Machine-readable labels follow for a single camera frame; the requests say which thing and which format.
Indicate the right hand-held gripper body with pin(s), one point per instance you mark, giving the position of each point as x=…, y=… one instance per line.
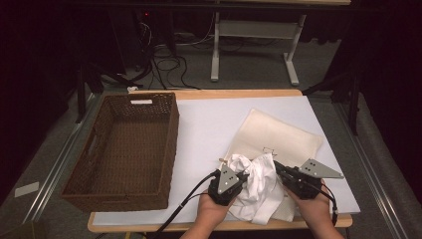
x=305, y=182

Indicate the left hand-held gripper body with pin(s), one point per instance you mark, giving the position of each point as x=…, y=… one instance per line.
x=227, y=186

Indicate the white shirt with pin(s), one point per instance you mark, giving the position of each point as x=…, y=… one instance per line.
x=258, y=186

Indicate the brown wicker basket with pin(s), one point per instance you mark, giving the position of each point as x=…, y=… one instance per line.
x=132, y=149

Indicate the person's right hand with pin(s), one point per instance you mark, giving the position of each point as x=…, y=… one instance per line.
x=312, y=209

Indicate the person's left hand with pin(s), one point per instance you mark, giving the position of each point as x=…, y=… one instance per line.
x=214, y=212

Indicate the white table mat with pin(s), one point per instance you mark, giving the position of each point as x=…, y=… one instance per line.
x=202, y=132

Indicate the black stand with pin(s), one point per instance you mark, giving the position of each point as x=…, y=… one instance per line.
x=89, y=79
x=353, y=99

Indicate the small white plug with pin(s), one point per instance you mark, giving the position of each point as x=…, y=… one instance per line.
x=132, y=89

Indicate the white tape strip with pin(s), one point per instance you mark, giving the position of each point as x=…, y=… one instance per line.
x=26, y=189

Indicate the metal floor rail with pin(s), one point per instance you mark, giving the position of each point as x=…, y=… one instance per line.
x=368, y=159
x=56, y=159

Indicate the white desk frame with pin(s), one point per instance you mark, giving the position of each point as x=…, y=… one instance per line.
x=255, y=30

